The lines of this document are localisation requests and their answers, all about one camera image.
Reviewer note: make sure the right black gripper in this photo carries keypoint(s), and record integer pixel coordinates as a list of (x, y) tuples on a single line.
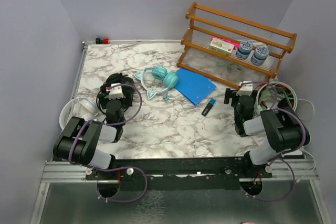
[(231, 94)]

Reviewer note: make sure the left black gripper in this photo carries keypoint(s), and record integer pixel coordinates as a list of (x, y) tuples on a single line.
[(121, 99)]

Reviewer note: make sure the black blue headphones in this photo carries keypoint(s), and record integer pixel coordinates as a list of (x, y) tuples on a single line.
[(118, 82)]

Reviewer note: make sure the white over-ear headphones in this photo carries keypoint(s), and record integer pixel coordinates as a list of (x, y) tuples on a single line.
[(80, 107)]

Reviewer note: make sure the teal cat-ear headphones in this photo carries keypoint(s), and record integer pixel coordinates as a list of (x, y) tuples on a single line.
[(168, 78)]

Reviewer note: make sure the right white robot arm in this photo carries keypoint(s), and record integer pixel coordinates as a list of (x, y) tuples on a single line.
[(284, 131)]

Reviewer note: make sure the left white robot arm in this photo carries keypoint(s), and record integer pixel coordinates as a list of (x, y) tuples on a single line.
[(79, 139)]

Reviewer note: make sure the green headphones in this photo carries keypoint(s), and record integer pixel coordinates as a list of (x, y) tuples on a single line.
[(275, 102)]

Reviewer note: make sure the red black headphones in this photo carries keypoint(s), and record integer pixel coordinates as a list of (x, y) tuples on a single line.
[(285, 94)]

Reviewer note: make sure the black blue marker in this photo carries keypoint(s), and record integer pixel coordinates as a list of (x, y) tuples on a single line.
[(208, 107)]

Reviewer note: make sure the tape roll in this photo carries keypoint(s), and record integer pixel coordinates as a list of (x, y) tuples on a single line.
[(234, 69)]

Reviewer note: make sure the blue notebook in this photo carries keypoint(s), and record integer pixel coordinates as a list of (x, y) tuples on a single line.
[(193, 86)]

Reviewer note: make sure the white green box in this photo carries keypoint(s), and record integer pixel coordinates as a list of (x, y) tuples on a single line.
[(221, 46)]

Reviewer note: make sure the left blue-lid jar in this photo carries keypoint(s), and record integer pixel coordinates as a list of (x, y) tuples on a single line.
[(244, 49)]

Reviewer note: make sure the blue-lid jar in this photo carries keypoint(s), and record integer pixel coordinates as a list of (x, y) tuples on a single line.
[(244, 49), (259, 56)]

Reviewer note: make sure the right blue-lid jar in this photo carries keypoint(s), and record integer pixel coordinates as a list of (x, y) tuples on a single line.
[(259, 56)]

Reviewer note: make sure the wooden shelf rack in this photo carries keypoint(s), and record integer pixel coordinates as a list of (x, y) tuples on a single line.
[(206, 22)]

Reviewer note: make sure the red black connector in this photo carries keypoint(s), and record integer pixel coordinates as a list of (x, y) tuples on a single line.
[(100, 41)]

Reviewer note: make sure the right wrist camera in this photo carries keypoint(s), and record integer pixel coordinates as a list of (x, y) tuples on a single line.
[(245, 88)]

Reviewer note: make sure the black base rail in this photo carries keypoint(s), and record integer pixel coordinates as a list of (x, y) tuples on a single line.
[(167, 174)]

